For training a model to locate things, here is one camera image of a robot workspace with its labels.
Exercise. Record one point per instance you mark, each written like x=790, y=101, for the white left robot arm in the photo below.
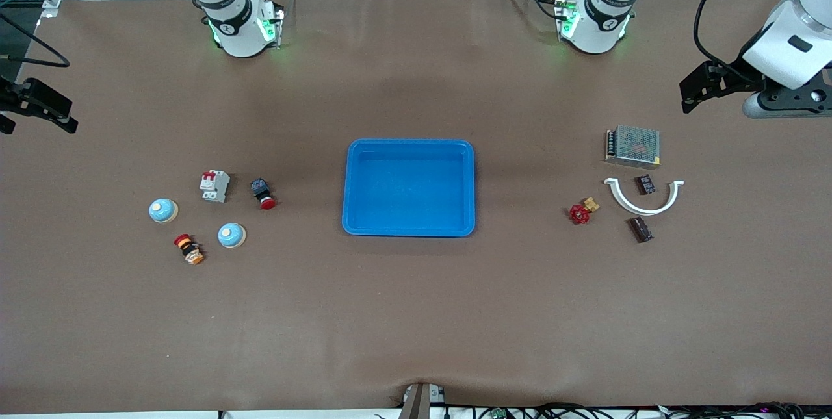
x=598, y=23

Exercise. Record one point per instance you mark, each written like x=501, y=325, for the white circuit breaker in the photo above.
x=214, y=186

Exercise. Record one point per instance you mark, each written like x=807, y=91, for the dark brown cylindrical capacitor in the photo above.
x=645, y=184
x=641, y=229

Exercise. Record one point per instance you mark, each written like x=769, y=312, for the black red emergency stop button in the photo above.
x=263, y=195

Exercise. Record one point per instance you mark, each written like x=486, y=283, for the white half-round pipe clamp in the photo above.
x=643, y=211

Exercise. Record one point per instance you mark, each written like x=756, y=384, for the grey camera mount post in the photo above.
x=416, y=403

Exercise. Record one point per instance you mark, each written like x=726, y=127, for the blue dome bell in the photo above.
x=231, y=235
x=162, y=210

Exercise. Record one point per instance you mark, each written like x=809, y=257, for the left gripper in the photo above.
x=737, y=75

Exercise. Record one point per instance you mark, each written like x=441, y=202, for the blue plastic tray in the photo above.
x=409, y=191

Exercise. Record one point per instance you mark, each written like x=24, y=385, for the metal mesh power supply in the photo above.
x=634, y=146

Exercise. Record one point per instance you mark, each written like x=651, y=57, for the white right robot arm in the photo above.
x=237, y=23

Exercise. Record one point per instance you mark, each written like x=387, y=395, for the red yellow orange push button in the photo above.
x=188, y=249

